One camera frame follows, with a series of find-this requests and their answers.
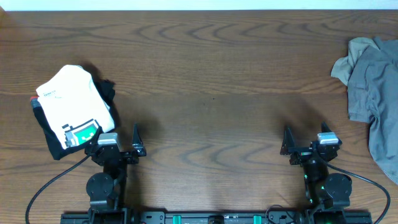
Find grey shorts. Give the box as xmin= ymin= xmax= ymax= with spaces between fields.
xmin=348 ymin=37 xmax=397 ymax=183

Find folded black garment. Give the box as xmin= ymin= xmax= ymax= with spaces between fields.
xmin=30 ymin=80 xmax=116 ymax=160

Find beige khaki garment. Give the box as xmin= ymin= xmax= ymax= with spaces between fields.
xmin=331 ymin=37 xmax=379 ymax=86

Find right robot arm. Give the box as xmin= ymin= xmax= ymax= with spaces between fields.
xmin=280 ymin=123 xmax=352 ymax=224

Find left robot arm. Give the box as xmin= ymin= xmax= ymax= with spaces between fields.
xmin=85 ymin=124 xmax=147 ymax=224

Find folded white printed t-shirt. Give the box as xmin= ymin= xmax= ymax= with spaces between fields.
xmin=36 ymin=65 xmax=115 ymax=149

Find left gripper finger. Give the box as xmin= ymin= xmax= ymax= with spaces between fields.
xmin=132 ymin=123 xmax=144 ymax=151
xmin=90 ymin=126 xmax=103 ymax=145

